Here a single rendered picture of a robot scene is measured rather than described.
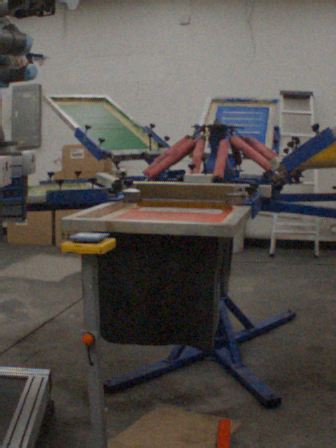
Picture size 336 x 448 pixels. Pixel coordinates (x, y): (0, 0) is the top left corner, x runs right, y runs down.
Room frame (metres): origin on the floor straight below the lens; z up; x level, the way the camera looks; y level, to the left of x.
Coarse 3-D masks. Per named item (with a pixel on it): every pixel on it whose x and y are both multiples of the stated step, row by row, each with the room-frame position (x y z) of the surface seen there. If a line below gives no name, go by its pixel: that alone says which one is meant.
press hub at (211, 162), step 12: (216, 120) 3.29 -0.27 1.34; (216, 132) 3.26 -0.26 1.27; (216, 144) 3.26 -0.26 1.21; (216, 156) 3.25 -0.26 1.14; (228, 168) 3.24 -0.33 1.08; (228, 300) 3.28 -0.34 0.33; (216, 336) 3.24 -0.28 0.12; (192, 348) 3.33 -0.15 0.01; (216, 348) 3.21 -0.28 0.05; (228, 348) 3.26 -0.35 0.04; (204, 360) 3.16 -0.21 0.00; (216, 360) 3.15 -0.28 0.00
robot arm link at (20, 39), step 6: (6, 18) 1.65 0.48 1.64; (6, 24) 1.64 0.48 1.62; (12, 24) 1.65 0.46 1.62; (12, 30) 1.63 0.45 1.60; (18, 30) 1.65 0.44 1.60; (18, 36) 1.62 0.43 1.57; (24, 36) 1.65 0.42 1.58; (30, 36) 1.68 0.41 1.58; (18, 42) 1.61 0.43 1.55; (24, 42) 1.64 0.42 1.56; (30, 42) 1.67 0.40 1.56; (12, 48) 1.60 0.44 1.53; (18, 48) 1.62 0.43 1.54; (24, 48) 1.65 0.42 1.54; (30, 48) 1.68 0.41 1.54; (6, 54) 1.62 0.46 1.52; (12, 54) 1.63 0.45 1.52; (18, 54) 1.65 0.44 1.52; (24, 54) 1.68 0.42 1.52
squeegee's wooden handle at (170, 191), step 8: (136, 184) 2.51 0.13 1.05; (144, 184) 2.51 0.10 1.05; (152, 184) 2.50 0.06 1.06; (160, 184) 2.49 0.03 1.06; (168, 184) 2.48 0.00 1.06; (176, 184) 2.48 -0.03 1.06; (184, 184) 2.47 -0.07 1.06; (192, 184) 2.46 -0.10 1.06; (200, 184) 2.45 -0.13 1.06; (208, 184) 2.45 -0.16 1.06; (216, 184) 2.44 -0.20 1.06; (224, 184) 2.44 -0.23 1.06; (232, 184) 2.44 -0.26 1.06; (144, 192) 2.51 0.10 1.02; (152, 192) 2.50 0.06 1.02; (160, 192) 2.49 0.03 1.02; (168, 192) 2.48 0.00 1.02; (176, 192) 2.47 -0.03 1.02; (184, 192) 2.47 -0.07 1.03; (192, 192) 2.46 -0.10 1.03; (200, 192) 2.45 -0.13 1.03; (208, 192) 2.44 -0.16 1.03; (216, 192) 2.43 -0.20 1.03; (224, 192) 2.43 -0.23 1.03; (232, 192) 2.42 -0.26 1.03; (208, 200) 2.44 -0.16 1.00; (216, 200) 2.43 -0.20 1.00; (224, 200) 2.43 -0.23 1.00
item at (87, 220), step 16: (96, 208) 2.23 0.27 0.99; (112, 208) 2.38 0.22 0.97; (240, 208) 2.22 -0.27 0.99; (64, 224) 1.97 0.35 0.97; (80, 224) 1.95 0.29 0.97; (96, 224) 1.94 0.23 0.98; (112, 224) 1.93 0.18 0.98; (128, 224) 1.91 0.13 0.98; (144, 224) 1.90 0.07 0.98; (160, 224) 1.89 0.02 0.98; (176, 224) 1.87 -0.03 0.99; (192, 224) 1.86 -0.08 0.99; (208, 224) 1.85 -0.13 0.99; (224, 224) 1.84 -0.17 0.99; (240, 224) 1.97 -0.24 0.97
